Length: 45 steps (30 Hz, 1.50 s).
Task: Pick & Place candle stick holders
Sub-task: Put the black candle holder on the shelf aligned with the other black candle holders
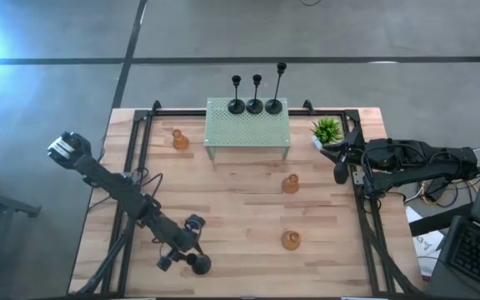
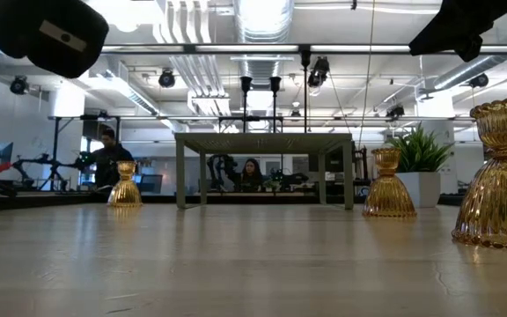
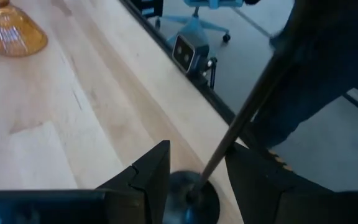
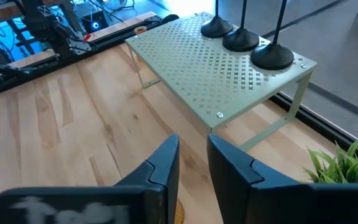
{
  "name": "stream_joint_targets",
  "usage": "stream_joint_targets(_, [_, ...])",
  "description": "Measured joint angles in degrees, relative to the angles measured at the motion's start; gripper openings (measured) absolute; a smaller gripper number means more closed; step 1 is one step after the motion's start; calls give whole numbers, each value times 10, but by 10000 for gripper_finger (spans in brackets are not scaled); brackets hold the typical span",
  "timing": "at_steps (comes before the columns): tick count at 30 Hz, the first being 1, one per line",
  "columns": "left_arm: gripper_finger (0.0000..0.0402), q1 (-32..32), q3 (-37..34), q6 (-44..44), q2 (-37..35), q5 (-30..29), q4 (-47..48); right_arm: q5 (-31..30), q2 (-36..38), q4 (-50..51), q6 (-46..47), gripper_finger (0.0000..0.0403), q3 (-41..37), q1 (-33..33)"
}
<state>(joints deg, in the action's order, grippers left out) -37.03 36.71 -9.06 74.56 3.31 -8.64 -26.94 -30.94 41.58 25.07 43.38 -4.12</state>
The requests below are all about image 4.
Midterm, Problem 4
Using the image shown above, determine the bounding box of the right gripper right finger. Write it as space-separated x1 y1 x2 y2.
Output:
206 134 358 224

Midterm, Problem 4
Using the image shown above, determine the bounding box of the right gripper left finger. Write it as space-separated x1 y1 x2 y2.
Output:
0 134 180 224

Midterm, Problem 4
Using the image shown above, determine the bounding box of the tall black candlestick holder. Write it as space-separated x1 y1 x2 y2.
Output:
249 0 295 71

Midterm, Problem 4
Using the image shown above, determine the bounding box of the short black candlestick holder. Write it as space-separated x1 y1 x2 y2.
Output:
200 0 234 39
222 0 260 53

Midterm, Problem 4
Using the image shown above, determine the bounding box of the small potted green plant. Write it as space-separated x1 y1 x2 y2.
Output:
303 138 358 184

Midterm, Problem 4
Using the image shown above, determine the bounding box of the green perforated metal shelf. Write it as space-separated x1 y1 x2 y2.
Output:
125 11 318 153

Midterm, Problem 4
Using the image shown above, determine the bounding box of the black computer with blue light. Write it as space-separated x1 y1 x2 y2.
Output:
81 7 110 34

